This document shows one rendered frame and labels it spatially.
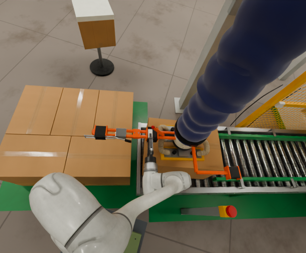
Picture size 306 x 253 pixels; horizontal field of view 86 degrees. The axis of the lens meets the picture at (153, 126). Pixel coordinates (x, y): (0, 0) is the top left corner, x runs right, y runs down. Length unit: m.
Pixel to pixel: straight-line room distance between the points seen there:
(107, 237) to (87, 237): 0.05
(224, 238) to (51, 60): 3.56
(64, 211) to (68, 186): 0.06
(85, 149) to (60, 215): 1.24
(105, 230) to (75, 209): 0.10
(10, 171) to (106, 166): 0.80
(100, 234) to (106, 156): 1.21
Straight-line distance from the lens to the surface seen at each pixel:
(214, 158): 1.40
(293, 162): 2.47
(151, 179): 1.02
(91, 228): 0.53
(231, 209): 1.29
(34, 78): 3.21
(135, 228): 1.40
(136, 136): 1.14
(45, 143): 1.89
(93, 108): 1.95
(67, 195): 0.55
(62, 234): 0.56
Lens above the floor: 2.15
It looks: 62 degrees down
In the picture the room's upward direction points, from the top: 17 degrees clockwise
